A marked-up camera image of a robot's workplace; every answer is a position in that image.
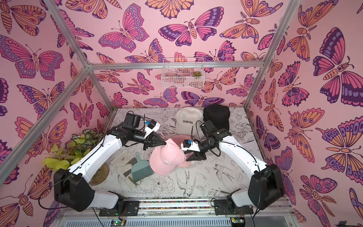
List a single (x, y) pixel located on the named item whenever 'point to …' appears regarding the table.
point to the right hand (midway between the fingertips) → (188, 152)
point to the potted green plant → (77, 145)
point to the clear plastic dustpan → (122, 164)
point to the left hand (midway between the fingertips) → (166, 142)
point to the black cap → (219, 115)
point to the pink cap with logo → (164, 159)
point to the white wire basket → (183, 73)
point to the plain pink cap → (179, 139)
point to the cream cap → (188, 120)
